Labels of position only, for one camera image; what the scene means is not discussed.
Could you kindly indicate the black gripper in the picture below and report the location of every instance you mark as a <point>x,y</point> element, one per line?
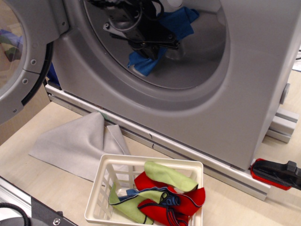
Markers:
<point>137,21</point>

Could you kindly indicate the blue cloth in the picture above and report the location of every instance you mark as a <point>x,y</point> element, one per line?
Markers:
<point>179,22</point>

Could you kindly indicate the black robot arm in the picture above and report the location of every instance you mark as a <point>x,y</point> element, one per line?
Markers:
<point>138,22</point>

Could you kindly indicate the grey toy washing machine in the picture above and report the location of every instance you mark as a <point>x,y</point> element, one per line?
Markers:
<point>217,94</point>

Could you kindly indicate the white plastic laundry basket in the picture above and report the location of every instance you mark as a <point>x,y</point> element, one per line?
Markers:
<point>121,170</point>

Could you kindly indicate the grey washing machine door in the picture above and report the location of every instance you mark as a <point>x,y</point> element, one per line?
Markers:
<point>26,49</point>

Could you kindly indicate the grey felt cloth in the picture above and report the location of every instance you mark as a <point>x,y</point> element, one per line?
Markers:
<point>77,146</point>

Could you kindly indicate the light green cloth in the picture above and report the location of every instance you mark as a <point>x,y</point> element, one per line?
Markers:
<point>128,204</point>

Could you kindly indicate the aluminium extrusion side block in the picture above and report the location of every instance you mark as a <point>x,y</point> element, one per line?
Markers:
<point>283,125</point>

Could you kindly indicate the red cloth with dark trim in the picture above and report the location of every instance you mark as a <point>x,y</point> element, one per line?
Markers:
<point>184,198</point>

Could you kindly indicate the red and black clamp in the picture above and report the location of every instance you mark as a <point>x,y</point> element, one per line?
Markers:
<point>282,176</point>

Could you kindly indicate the black metal mounting plate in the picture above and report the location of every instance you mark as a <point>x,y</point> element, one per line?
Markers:
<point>47,215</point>

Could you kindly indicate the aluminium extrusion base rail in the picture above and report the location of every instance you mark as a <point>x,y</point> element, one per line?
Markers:
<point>231,175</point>

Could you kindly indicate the aluminium frame rail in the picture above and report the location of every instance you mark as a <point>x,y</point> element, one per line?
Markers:
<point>13,195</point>

